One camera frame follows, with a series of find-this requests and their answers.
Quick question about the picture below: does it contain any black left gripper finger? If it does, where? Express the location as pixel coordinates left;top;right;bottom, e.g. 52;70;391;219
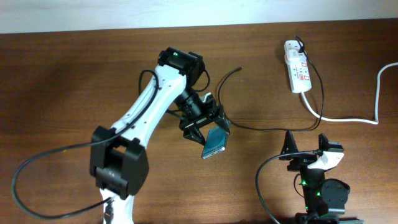
217;107;230;135
183;128;206;146

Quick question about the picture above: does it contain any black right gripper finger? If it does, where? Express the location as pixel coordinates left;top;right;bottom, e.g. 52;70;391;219
318;133;330;151
279;131;299;161

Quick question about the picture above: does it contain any smartphone with cyan screen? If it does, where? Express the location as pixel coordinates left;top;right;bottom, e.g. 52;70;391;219
201;127;229;159

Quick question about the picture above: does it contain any black charging cable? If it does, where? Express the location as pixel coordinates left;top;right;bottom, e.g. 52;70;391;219
217;35;325;132

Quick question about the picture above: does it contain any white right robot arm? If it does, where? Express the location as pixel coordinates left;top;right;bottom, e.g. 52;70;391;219
280;131;364;224

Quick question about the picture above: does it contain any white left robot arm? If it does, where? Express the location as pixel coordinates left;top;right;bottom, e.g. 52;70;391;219
90;47;230;223

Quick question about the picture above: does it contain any white charger plug adapter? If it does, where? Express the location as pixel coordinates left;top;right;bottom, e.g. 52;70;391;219
285;49;307;65

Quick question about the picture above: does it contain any white power strip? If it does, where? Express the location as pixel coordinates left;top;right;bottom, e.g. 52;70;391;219
284;40;312;93

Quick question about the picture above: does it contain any white power strip cord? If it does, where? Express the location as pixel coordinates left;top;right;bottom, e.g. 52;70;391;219
299;62;398;126

